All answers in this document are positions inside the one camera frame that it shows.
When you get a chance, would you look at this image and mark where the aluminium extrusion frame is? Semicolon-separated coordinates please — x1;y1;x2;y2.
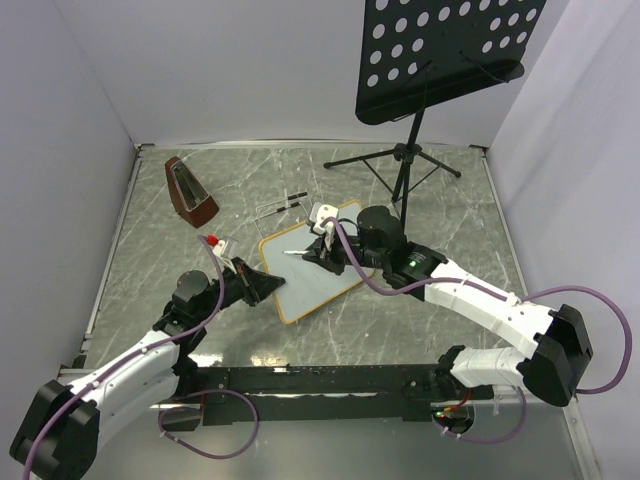
26;144;146;480

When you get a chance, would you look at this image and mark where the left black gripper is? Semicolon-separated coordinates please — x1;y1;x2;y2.
195;256;285;322

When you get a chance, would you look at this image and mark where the yellow framed whiteboard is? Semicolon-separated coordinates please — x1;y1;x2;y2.
258;222;362;325

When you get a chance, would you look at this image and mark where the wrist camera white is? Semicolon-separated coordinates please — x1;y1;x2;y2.
206;235;238;260
308;202;339;250

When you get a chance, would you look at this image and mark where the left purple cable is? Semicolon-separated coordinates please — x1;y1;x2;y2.
21;235;261;480

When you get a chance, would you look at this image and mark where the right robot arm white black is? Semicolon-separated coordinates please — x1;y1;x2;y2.
302;203;593;407

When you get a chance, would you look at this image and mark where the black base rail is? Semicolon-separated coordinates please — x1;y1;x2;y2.
174;364;494;426

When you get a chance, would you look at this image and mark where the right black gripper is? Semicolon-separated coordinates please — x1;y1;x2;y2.
302;224;388;276

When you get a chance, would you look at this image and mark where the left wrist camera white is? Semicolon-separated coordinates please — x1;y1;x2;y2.
206;235;238;260

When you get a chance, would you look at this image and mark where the brown wooden metronome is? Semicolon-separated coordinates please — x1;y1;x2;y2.
165;156;220;228

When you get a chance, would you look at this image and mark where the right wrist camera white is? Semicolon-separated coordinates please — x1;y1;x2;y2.
308;202;339;250

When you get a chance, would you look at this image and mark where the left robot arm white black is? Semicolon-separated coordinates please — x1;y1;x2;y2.
9;258;286;479

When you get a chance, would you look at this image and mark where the black music stand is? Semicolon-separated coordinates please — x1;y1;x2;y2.
355;0;546;220

